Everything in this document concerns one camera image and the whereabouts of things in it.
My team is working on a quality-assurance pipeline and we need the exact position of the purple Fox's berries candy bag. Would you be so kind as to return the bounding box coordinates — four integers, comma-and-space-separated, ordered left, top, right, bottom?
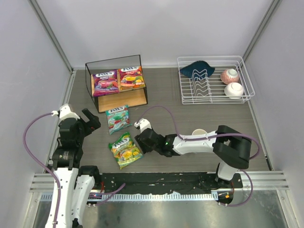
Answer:
92, 70, 119, 97

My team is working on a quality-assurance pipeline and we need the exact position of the pink patterned bowl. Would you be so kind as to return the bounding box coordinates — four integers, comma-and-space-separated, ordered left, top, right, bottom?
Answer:
220, 68, 239, 85

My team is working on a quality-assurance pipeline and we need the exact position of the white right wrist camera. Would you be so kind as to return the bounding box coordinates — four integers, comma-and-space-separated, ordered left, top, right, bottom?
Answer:
134, 118, 152, 133

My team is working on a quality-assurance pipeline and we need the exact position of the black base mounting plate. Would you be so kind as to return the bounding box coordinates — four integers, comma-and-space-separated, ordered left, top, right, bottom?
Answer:
45, 163, 244, 194

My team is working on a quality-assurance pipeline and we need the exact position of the orange Fox's fruits candy bag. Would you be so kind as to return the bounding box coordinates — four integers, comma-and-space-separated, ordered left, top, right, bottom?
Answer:
117, 66, 145, 90

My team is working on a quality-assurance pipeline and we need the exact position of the white wire dish rack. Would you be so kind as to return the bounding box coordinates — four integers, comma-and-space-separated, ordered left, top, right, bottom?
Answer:
177, 56, 255, 105

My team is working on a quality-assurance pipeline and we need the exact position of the white bowl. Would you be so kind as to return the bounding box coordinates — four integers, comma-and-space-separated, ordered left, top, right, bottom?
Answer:
224, 82, 244, 99

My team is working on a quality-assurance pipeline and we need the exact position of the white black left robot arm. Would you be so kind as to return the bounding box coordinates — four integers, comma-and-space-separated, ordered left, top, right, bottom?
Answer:
45, 104, 101, 228

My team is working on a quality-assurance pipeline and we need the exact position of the black wire wooden shelf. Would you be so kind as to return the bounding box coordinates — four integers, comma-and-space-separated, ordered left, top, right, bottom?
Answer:
85, 55, 148, 113

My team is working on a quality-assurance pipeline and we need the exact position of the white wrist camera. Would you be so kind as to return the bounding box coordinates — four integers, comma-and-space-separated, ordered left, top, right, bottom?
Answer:
51, 104, 80, 121
134, 118, 152, 133

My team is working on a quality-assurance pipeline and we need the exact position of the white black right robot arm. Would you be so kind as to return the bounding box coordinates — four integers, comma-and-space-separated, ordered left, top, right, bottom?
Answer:
135, 125, 252, 188

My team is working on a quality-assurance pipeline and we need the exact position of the light blue mug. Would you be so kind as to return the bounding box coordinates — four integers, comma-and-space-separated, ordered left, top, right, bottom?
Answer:
192, 129, 207, 135

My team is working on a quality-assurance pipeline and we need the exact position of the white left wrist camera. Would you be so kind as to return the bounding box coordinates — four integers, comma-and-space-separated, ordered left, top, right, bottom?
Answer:
51, 104, 80, 121

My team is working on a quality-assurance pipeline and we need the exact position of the green Fox's spring tea bag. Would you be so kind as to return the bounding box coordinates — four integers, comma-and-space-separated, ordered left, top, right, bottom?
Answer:
108, 132, 143, 169

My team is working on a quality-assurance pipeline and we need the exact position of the teal Fox's blossom candy bag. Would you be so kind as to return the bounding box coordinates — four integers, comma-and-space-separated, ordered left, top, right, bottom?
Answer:
105, 105, 131, 134

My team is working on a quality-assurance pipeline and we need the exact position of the dark blue plate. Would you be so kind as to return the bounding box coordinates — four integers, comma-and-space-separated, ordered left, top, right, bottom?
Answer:
180, 60, 215, 81

